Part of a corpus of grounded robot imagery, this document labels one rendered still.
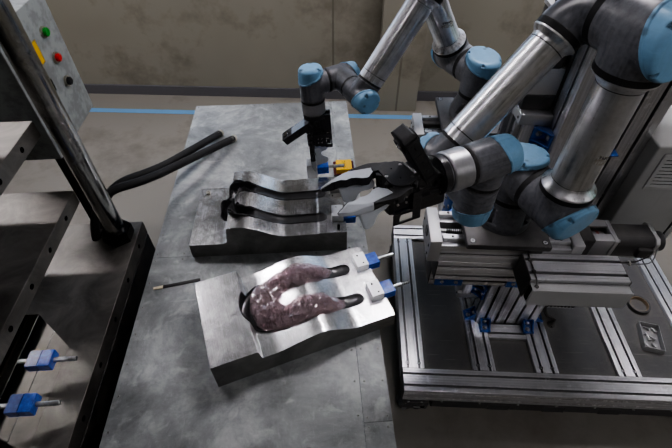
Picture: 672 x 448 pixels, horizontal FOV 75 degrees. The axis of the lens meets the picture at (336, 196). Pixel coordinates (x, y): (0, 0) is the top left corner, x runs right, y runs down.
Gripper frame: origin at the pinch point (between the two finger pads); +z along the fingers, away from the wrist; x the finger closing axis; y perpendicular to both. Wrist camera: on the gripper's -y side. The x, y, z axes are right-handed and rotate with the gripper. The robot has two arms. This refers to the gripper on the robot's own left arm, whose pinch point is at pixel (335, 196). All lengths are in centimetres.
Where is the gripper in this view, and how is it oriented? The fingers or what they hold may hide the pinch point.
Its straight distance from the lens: 69.8
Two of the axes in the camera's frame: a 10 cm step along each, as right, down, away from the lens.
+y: 0.6, 7.9, 6.1
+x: -3.9, -5.4, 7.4
